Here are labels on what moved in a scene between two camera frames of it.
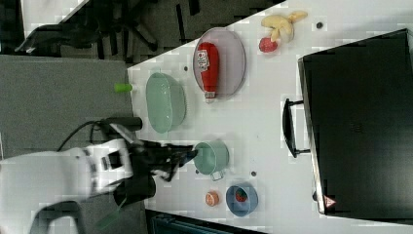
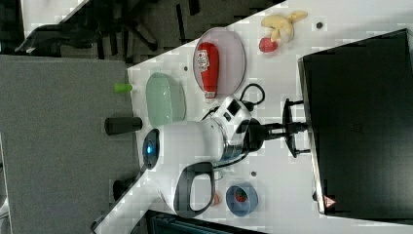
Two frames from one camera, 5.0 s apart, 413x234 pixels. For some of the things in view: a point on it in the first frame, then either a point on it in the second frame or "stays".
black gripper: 146,156 to 257,134
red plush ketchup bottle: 207,61 stays
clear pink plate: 232,59 stays
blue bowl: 242,208 stays
